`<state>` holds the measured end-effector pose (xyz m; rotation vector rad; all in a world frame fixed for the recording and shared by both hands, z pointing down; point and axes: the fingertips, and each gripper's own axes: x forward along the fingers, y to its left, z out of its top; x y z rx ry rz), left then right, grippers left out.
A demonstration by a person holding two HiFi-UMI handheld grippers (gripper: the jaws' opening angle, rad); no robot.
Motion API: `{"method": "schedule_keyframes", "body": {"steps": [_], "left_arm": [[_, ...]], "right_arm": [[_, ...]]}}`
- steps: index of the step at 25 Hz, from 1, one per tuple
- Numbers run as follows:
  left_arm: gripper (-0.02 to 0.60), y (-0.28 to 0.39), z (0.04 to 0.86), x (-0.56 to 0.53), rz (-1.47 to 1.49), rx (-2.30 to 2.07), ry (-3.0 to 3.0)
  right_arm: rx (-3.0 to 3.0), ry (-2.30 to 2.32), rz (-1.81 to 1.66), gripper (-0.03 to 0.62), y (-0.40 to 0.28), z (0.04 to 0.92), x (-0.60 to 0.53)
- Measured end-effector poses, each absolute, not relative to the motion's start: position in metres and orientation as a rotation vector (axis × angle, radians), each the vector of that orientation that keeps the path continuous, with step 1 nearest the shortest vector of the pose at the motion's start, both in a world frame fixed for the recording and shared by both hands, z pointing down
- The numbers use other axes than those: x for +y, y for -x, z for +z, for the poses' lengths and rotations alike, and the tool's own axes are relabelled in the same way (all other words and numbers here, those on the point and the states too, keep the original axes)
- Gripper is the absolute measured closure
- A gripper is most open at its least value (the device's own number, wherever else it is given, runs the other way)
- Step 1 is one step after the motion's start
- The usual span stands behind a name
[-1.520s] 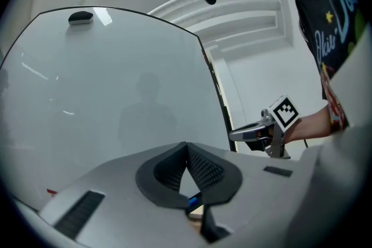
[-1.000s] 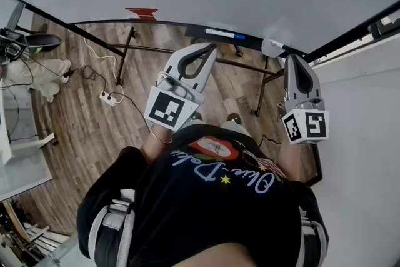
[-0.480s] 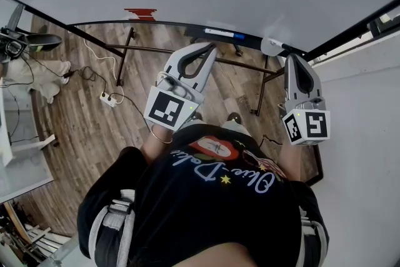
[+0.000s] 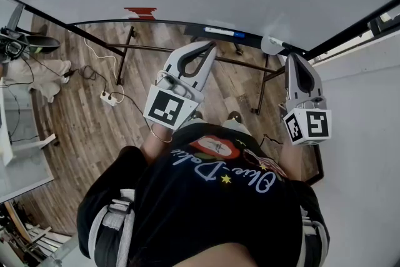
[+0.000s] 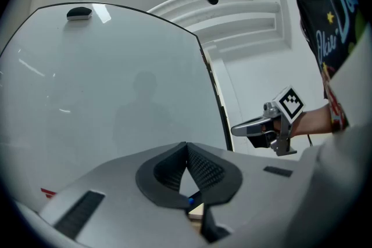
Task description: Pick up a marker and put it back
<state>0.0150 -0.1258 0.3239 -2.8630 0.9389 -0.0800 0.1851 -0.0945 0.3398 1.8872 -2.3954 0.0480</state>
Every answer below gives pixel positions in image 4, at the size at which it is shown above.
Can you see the blue-capped marker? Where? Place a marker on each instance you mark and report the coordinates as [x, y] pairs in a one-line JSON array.
[[222, 31]]

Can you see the person's right dark shoe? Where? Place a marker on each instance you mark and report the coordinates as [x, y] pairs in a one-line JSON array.
[[234, 116]]

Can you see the black power adapter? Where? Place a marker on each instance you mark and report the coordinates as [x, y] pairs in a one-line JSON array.
[[69, 73]]

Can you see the grey trousers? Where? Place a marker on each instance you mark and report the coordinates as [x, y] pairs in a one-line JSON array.
[[234, 127]]

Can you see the person's right forearm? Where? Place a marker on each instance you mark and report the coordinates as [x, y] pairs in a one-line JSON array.
[[290, 162]]

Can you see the black seat with neon stripes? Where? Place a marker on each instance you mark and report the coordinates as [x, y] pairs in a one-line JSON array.
[[43, 43]]

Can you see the person's dark shoe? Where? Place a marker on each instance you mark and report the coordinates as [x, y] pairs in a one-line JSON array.
[[234, 116], [197, 116]]

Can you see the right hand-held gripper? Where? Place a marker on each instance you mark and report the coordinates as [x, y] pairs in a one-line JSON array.
[[317, 123]]

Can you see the red tape piece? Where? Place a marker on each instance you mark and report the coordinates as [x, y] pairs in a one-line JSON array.
[[142, 13]]

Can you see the dark window frame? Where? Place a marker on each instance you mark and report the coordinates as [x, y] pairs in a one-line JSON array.
[[379, 25]]

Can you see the black printed t-shirt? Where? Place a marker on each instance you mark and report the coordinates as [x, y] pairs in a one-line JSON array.
[[193, 212]]

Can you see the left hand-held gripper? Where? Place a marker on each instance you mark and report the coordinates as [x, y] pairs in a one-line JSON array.
[[162, 107]]

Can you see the cluttered low rack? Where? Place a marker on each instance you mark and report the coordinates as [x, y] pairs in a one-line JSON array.
[[28, 237]]

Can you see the white power strip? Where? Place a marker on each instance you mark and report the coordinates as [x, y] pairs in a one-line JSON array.
[[109, 98]]

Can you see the person's left dark shoe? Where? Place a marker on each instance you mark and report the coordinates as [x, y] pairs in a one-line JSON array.
[[197, 116]]

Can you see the person's left forearm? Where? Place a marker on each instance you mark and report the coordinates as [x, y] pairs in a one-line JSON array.
[[154, 148]]

